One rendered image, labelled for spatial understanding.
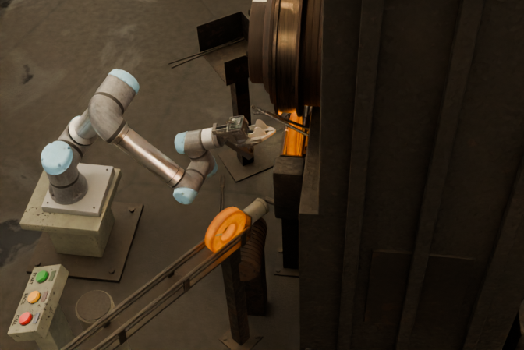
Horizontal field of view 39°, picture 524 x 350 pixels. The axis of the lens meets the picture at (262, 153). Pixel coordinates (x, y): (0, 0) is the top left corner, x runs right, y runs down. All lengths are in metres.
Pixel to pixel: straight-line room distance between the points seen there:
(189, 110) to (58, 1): 1.28
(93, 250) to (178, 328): 0.50
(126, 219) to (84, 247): 0.25
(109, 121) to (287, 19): 0.74
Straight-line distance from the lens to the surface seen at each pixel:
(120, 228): 3.24
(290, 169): 2.32
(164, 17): 4.30
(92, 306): 2.44
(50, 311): 2.38
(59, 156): 2.82
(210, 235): 2.24
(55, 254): 3.23
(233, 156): 3.44
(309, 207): 2.13
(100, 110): 2.48
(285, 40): 2.06
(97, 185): 2.99
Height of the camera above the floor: 2.54
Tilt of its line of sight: 47 degrees down
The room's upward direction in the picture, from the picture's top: 4 degrees counter-clockwise
